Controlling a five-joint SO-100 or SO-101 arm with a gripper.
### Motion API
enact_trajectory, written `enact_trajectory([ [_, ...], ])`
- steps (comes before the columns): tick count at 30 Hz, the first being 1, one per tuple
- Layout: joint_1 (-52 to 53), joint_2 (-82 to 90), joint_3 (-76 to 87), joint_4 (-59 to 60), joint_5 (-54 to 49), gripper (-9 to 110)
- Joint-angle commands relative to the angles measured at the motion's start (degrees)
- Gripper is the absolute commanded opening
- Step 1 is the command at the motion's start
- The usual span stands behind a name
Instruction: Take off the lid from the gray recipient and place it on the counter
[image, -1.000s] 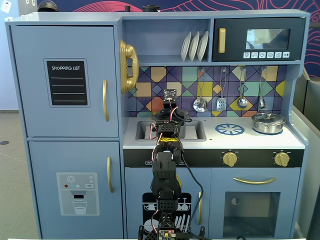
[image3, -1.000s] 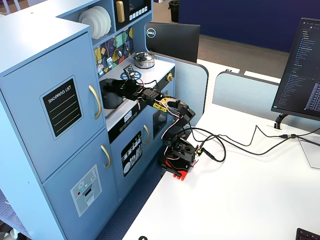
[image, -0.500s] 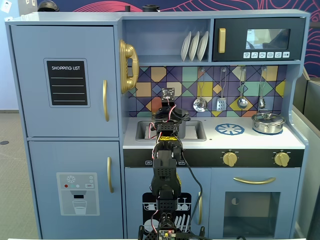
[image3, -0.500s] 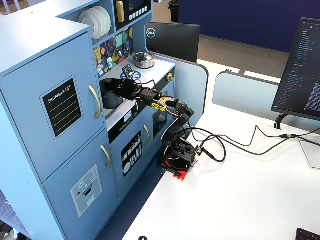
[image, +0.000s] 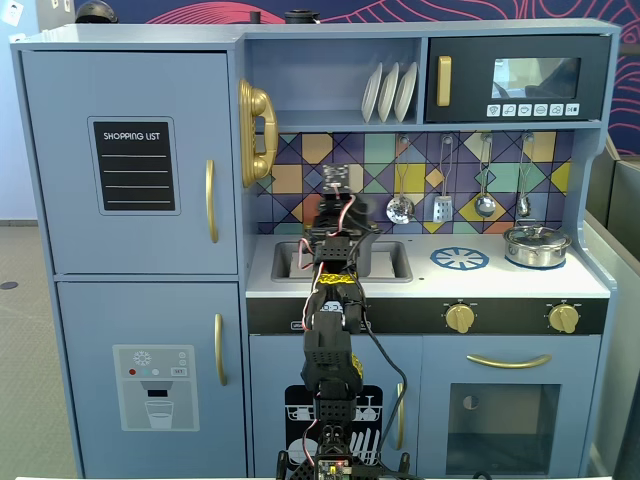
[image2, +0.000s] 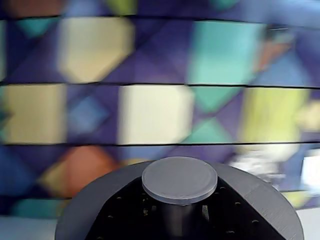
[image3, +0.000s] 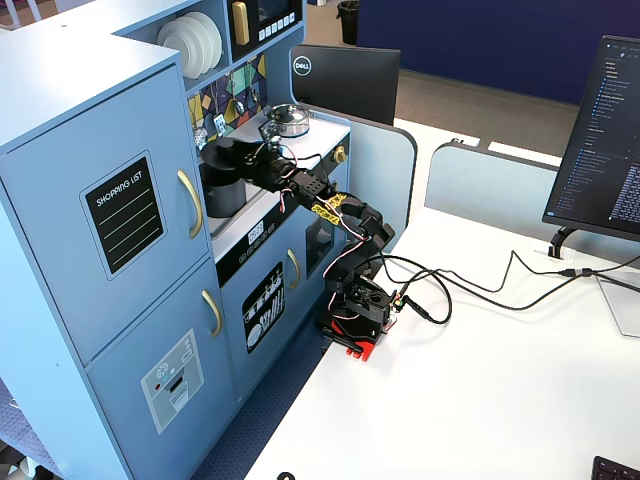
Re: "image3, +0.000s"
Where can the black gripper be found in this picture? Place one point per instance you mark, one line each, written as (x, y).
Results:
(248, 153)

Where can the dark gray pot lid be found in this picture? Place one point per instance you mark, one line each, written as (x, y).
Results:
(222, 156)

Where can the red robot base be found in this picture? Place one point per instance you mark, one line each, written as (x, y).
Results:
(360, 335)

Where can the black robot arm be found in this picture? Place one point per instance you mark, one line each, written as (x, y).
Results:
(360, 220)

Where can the silver pot lid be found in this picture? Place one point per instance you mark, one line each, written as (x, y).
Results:
(287, 112)

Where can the hanging toy spatula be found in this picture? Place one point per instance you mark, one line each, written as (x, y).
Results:
(219, 124)

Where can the silver pot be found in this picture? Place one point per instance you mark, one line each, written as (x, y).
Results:
(292, 129)

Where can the gray pot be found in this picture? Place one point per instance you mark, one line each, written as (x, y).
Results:
(226, 197)

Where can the hanging toy ladle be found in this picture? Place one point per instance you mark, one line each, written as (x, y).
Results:
(240, 102)

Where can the gold stove knob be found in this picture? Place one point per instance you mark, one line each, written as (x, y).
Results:
(340, 155)

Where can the black Dell monitor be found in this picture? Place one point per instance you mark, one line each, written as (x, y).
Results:
(350, 82)

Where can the white plate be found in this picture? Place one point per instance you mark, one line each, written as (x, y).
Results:
(216, 37)
(200, 45)
(175, 50)

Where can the light blue desk divider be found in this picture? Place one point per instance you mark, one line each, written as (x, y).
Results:
(490, 190)
(385, 180)

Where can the black trash bin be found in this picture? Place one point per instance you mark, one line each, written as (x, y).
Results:
(349, 22)

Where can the blue toy kitchen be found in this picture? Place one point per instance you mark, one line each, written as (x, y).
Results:
(100, 250)

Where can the black table clamp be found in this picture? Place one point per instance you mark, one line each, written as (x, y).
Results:
(345, 341)

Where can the monitor with lit screen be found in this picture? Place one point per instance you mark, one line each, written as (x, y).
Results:
(600, 140)

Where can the silver monitor stand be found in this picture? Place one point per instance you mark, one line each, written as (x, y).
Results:
(622, 305)

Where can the black keyboard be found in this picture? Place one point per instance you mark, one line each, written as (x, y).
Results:
(617, 470)

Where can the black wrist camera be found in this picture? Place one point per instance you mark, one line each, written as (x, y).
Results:
(269, 135)

